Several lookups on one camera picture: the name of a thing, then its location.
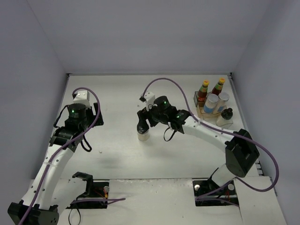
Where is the black cap white powder jar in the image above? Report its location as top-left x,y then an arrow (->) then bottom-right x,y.
137,125 -> 150,142

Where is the red sauce bottle yellow cap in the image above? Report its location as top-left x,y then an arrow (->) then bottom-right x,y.
197,80 -> 210,102

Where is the silver lid jar blue label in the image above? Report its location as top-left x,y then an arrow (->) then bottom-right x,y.
203,94 -> 218,113

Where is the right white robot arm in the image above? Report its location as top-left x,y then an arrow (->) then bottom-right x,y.
137,92 -> 259,193

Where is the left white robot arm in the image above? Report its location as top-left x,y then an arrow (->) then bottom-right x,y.
7,103 -> 104,225

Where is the clear tiered organizer tray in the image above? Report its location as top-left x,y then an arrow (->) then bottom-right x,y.
194,91 -> 233,128

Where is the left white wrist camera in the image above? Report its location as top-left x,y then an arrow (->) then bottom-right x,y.
72,90 -> 90,108

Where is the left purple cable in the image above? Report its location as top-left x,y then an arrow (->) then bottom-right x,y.
16,87 -> 126,225

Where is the purple cable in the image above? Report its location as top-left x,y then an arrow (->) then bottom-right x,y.
16,87 -> 126,225
143,78 -> 280,202

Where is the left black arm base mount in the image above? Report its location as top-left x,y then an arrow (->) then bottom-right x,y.
67,172 -> 109,209

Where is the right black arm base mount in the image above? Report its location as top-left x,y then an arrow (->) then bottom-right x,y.
192,180 -> 239,207

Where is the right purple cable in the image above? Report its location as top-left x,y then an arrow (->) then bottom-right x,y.
143,78 -> 280,202

